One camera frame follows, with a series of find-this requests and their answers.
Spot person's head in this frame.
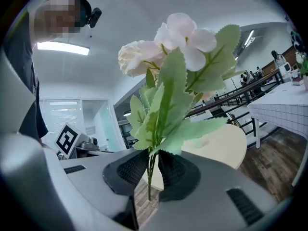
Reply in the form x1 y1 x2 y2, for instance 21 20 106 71
33 0 93 43

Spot glass partition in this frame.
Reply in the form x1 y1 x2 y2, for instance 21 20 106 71
39 99 121 151

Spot white boxy appliance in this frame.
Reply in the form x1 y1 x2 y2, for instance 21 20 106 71
278 63 292 76

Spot dark metal railing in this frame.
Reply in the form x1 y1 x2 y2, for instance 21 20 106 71
114 68 283 149

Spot person's black shirt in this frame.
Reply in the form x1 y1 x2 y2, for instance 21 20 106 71
4 11 49 141

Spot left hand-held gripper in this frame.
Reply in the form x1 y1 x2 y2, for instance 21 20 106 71
54 122 114 159

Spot white checkered cloth table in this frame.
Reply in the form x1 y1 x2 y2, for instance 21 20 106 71
247 80 308 149

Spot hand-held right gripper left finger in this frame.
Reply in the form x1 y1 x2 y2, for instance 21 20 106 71
59 149 150 231

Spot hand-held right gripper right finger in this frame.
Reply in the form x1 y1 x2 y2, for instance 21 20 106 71
143 150 282 231

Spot black head-mounted camera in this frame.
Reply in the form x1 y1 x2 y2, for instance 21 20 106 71
87 7 103 29

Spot long ceiling panel light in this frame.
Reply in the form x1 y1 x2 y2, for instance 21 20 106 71
244 29 256 47
37 41 90 56

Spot pink flowers with green leaves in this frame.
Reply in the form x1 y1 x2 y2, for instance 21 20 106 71
117 13 244 202

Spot small white flower arrangement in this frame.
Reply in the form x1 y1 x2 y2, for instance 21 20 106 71
295 51 308 91

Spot round light wooden table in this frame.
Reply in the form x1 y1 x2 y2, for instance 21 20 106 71
141 123 248 192

